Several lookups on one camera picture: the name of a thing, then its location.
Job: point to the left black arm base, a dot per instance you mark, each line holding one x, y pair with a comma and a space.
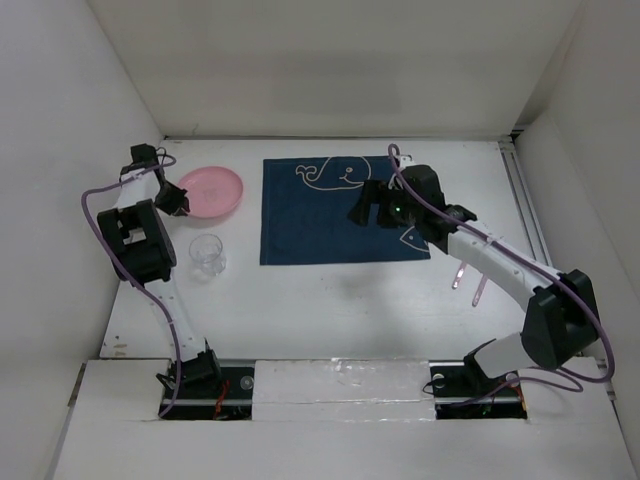
229, 399

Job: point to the clear plastic cup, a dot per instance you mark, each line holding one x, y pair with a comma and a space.
208, 258

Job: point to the pink plastic fork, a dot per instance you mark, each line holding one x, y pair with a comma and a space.
459, 275

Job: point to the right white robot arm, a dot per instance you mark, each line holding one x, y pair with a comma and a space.
560, 317

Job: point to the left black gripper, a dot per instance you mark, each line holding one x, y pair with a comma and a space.
173, 198

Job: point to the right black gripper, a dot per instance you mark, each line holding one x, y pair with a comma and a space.
373, 203

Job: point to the pink plastic knife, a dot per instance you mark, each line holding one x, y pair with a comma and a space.
479, 291

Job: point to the blue whale placemat cloth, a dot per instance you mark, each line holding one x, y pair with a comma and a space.
305, 203

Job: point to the aluminium side rail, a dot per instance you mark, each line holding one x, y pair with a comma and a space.
536, 244

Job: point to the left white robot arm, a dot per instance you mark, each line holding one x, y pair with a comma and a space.
143, 255

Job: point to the pink plastic plate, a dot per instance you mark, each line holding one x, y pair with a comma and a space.
212, 191

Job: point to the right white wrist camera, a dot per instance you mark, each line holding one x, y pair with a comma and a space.
404, 161

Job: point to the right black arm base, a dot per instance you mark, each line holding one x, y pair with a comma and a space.
460, 395

